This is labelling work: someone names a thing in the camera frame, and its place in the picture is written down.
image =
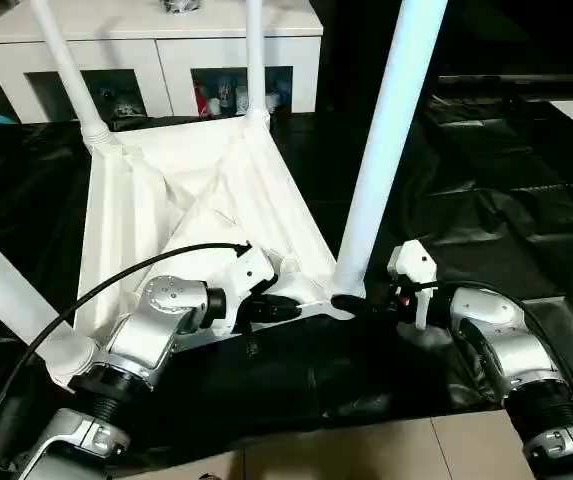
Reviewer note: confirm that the small white jar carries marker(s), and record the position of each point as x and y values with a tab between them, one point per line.
214	106

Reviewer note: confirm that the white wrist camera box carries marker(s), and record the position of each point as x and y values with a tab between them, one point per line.
411	275
251	285

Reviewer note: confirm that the white plastic table top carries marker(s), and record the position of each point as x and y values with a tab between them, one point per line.
196	190

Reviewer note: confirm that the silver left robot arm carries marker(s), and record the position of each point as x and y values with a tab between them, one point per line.
146	335

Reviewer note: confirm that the small dark grey bundle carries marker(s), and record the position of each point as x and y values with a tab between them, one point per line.
181	5

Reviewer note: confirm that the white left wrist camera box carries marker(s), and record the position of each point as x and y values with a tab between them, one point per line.
251	285

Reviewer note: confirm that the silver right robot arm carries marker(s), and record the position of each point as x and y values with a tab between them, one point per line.
516	350

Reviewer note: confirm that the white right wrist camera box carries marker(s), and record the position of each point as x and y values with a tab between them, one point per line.
411	275

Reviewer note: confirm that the white cabinet with glass doors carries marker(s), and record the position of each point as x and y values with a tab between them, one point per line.
146	40

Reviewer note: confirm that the red bottle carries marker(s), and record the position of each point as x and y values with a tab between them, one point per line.
201	100

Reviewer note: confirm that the black plastic mat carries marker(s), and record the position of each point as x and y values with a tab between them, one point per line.
526	230

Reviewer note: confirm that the tall clear bottle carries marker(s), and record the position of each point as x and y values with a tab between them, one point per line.
228	95

